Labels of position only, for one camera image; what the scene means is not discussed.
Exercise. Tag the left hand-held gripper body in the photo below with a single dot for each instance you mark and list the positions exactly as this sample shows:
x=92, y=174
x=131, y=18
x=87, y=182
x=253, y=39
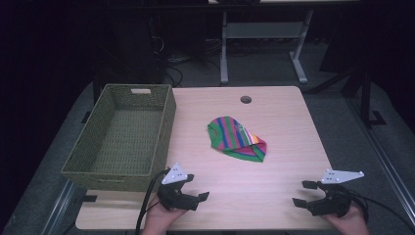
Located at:
x=174, y=197

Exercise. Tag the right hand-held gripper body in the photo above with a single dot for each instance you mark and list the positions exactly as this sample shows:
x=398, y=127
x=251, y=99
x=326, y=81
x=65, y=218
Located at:
x=331, y=199

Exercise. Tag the striped colourful sock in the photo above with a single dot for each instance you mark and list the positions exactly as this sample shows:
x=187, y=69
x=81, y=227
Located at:
x=235, y=138

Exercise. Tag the green woven basket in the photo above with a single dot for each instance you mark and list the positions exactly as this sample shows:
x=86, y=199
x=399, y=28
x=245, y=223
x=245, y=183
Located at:
x=127, y=137

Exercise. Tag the person's left hand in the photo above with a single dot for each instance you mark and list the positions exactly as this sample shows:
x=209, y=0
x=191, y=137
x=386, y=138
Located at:
x=158, y=219

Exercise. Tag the person's right hand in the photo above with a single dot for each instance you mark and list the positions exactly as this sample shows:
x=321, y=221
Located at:
x=351, y=225

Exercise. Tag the black metal stand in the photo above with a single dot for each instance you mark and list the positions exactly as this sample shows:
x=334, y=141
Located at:
x=366, y=94

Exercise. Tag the dark computer tower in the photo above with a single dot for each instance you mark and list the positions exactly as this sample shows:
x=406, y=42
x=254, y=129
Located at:
x=137, y=49

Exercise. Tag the metal floor rail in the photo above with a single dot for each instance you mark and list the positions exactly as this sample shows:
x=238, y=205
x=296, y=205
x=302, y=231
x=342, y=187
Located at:
x=57, y=209
x=385, y=156

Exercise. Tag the black table bracket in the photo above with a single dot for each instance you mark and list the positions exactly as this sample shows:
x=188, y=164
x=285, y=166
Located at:
x=89, y=198

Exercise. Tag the grey metal desk frame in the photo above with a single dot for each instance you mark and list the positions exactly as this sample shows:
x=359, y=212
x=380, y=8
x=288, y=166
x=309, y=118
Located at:
x=261, y=30

